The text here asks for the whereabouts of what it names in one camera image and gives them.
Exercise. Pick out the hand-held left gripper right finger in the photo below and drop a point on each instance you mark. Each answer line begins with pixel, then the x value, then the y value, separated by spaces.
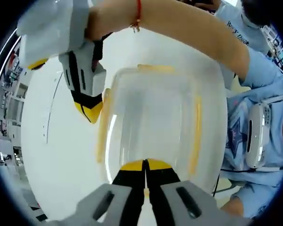
pixel 191 207

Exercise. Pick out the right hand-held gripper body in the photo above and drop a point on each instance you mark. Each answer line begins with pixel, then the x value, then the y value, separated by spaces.
pixel 52 28

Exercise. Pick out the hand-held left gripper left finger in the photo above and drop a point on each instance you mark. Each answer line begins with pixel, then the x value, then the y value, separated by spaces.
pixel 103 204

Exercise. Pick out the yellow plastic latch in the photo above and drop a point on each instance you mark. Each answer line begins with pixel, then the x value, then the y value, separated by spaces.
pixel 147 192
pixel 155 68
pixel 196 131

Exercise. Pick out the clear plastic storage box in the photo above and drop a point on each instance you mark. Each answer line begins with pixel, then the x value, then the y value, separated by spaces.
pixel 155 146

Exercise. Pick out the white shelving unit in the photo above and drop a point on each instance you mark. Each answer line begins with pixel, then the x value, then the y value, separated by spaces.
pixel 15 103

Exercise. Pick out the white chest device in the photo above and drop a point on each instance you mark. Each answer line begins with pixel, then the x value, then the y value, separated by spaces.
pixel 257 131

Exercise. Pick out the person in blue shirt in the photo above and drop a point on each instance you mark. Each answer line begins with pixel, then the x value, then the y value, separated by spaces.
pixel 261 77

